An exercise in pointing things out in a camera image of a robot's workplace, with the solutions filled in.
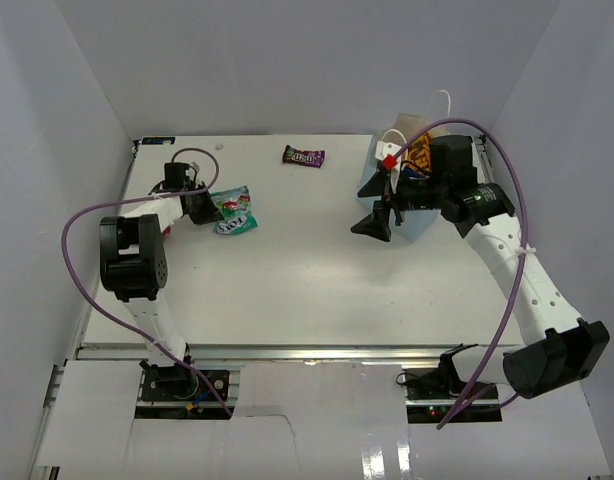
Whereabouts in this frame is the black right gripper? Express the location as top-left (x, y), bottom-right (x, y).
top-left (351, 169), bottom-right (448, 242)

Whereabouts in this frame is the teal Fox's candy bag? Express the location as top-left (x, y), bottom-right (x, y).
top-left (211, 186), bottom-right (258, 236)

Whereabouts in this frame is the orange honey dijon chip bag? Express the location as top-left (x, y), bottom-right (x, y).
top-left (403, 133), bottom-right (433, 178)

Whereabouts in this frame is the brown purple M&M's pack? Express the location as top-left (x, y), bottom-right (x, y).
top-left (282, 145), bottom-right (326, 168)

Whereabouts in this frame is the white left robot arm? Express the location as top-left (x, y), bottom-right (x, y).
top-left (99, 161), bottom-right (221, 399)

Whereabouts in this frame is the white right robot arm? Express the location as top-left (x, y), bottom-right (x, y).
top-left (351, 135), bottom-right (610, 399)

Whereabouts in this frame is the light blue paper bag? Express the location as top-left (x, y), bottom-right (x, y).
top-left (360, 89), bottom-right (451, 242)

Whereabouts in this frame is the blue corner label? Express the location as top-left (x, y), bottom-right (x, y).
top-left (140, 136), bottom-right (176, 146)

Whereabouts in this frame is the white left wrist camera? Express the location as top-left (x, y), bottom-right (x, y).
top-left (187, 162), bottom-right (201, 174)

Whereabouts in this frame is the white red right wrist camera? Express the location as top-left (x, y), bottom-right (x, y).
top-left (374, 140), bottom-right (401, 182)

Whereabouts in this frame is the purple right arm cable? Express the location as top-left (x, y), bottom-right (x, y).
top-left (394, 117), bottom-right (529, 431)

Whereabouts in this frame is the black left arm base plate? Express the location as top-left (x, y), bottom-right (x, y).
top-left (140, 366), bottom-right (230, 402)

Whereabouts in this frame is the aluminium front frame rail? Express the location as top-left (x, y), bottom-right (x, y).
top-left (76, 343), bottom-right (453, 363)

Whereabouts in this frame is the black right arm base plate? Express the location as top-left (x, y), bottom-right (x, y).
top-left (404, 367), bottom-right (499, 401)

